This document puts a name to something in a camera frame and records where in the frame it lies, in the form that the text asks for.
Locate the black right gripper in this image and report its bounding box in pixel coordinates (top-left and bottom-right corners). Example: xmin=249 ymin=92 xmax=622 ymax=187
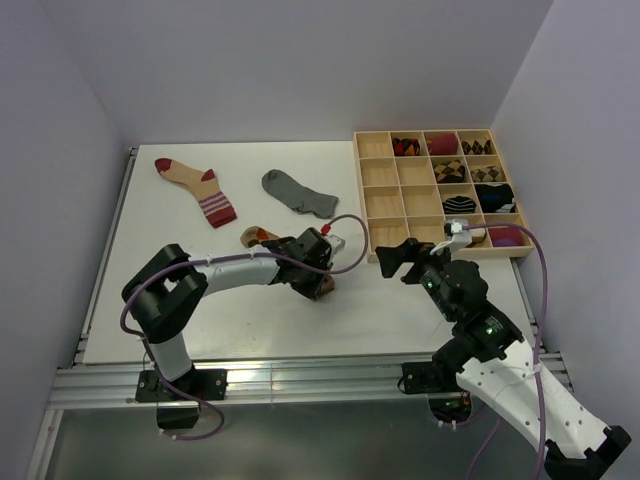
xmin=374 ymin=236 xmax=457 ymax=320

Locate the tan orange argyle sock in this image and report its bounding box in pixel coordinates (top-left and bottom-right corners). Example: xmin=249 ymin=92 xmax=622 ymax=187
xmin=240 ymin=226 xmax=335 ymax=300

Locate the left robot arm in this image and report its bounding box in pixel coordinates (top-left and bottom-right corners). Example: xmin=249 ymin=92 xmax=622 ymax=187
xmin=122 ymin=227 xmax=345 ymax=399

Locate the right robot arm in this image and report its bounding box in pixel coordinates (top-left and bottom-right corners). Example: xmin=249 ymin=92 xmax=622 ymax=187
xmin=376 ymin=238 xmax=631 ymax=479

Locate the wooden compartment tray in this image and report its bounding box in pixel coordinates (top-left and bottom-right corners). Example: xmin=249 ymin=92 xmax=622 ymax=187
xmin=353 ymin=129 xmax=533 ymax=259

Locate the black white striped rolled sock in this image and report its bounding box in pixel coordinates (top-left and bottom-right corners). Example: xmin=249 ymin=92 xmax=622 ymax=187
xmin=442 ymin=195 xmax=477 ymax=215

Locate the beige rolled sock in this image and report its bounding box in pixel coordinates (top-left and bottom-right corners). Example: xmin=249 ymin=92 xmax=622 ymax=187
xmin=468 ymin=228 xmax=487 ymax=248

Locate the brown tan argyle rolled sock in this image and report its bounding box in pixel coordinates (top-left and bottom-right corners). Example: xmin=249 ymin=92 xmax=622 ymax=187
xmin=433 ymin=159 xmax=466 ymax=184

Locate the magenta purple rolled sock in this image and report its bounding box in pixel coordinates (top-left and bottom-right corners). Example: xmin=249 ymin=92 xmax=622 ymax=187
xmin=488 ymin=227 xmax=524 ymax=248

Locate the red orange argyle rolled sock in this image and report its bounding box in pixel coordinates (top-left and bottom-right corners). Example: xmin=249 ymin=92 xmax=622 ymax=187
xmin=391 ymin=137 xmax=421 ymax=156

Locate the black blue rolled sock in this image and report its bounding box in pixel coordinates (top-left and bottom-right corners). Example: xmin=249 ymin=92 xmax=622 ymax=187
xmin=475 ymin=184 xmax=516 ymax=214

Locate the crimson rolled sock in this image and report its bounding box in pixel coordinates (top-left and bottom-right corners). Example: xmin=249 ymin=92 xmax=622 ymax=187
xmin=426 ymin=132 xmax=458 ymax=156

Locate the tan sock with purple stripes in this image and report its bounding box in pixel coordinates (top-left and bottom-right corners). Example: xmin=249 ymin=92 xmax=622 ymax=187
xmin=154 ymin=158 xmax=237 ymax=228

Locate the grey brown argyle rolled sock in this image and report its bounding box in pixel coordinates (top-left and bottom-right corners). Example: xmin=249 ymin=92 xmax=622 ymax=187
xmin=470 ymin=165 xmax=505 ymax=183

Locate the brown white argyle rolled sock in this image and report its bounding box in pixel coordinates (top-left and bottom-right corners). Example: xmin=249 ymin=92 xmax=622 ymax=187
xmin=461 ymin=138 xmax=494 ymax=156

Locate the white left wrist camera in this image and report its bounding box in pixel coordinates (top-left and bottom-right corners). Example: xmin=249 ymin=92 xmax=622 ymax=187
xmin=324 ymin=234 xmax=346 ymax=259

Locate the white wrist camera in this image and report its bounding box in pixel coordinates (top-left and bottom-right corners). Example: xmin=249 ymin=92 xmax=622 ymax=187
xmin=324 ymin=234 xmax=346 ymax=259
xmin=430 ymin=219 xmax=472 ymax=255

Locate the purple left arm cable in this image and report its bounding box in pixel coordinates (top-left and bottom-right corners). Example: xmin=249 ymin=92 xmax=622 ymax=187
xmin=119 ymin=214 xmax=370 ymax=442

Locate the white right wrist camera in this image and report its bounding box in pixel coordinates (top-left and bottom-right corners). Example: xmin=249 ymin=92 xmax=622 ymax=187
xmin=430 ymin=219 xmax=472 ymax=255

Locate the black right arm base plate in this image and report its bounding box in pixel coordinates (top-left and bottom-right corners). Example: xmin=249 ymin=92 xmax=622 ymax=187
xmin=396 ymin=361 xmax=473 ymax=424

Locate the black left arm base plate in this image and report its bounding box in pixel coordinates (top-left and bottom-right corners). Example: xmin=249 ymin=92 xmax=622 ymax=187
xmin=134 ymin=368 xmax=227 ymax=432

